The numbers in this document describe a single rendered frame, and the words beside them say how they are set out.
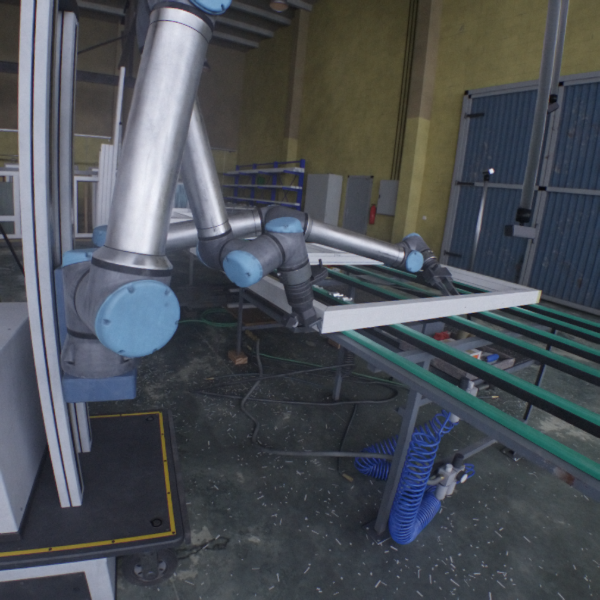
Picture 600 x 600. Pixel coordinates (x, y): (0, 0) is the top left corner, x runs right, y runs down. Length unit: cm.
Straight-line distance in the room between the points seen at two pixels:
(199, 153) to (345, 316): 64
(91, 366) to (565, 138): 777
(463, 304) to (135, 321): 132
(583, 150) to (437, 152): 320
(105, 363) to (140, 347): 20
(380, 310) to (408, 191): 808
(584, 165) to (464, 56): 371
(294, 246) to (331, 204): 1063
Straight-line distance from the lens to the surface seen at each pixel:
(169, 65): 71
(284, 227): 89
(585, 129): 784
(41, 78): 99
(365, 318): 122
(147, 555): 134
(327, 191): 1141
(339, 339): 115
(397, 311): 132
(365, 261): 257
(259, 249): 85
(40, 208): 96
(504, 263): 808
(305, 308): 101
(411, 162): 934
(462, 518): 192
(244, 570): 153
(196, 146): 88
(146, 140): 68
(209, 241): 93
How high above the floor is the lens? 125
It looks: 15 degrees down
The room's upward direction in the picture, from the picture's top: 5 degrees clockwise
